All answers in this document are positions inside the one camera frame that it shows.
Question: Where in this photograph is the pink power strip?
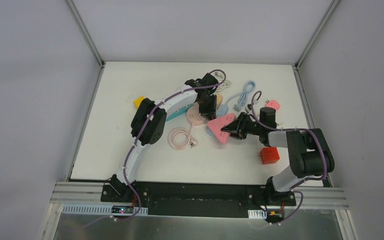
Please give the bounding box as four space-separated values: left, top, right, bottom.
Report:
206 113 236 145

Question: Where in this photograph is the beige cube adapter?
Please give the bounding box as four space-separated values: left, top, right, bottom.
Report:
215 94 223 109

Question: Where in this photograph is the red cube adapter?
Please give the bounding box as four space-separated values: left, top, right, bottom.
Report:
259 147 280 165

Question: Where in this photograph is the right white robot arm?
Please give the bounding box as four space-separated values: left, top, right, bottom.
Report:
221 91 335 205

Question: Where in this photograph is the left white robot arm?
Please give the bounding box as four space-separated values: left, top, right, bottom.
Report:
106 69 227 203

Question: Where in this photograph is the small pink adapter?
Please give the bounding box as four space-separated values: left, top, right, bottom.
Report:
265 100 281 111

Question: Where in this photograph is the light blue power strip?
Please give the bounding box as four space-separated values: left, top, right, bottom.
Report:
206 104 229 136

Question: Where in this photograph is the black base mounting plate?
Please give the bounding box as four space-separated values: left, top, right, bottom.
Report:
100 178 297 218

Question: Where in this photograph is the teal power strip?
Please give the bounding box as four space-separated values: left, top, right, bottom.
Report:
165 103 194 122

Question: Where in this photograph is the light blue cord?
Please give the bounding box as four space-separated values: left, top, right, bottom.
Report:
225 80 256 112

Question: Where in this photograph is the yellow cube adapter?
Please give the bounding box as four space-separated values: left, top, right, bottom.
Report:
133 96 145 109

